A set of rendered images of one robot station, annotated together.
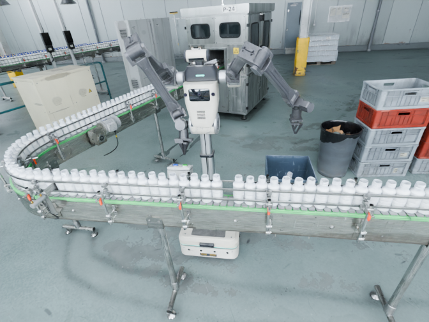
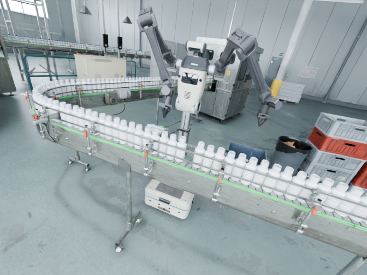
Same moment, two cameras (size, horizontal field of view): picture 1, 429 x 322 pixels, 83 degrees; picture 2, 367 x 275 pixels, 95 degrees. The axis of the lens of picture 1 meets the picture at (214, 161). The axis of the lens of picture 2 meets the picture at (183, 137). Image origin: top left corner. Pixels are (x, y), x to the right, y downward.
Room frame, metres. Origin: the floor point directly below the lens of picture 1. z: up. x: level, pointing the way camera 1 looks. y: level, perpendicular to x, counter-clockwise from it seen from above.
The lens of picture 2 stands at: (0.14, -0.09, 1.62)
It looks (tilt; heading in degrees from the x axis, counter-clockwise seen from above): 27 degrees down; 5
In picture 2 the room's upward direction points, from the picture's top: 9 degrees clockwise
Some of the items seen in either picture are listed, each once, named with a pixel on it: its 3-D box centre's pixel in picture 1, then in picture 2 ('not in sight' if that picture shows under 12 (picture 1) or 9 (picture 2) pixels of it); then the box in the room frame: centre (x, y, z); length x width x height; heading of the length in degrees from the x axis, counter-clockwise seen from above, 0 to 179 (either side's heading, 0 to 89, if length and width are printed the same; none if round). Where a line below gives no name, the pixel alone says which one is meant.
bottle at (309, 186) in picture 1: (309, 191); (260, 173); (0.95, -0.47, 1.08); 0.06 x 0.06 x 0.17
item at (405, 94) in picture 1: (397, 93); (347, 127); (2.62, -2.10, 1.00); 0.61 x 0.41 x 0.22; 87
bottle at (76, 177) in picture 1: (78, 181); (77, 117); (1.19, 0.81, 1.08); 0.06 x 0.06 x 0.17
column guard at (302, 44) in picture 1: (301, 56); (273, 93); (8.20, -3.00, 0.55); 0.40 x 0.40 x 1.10; 79
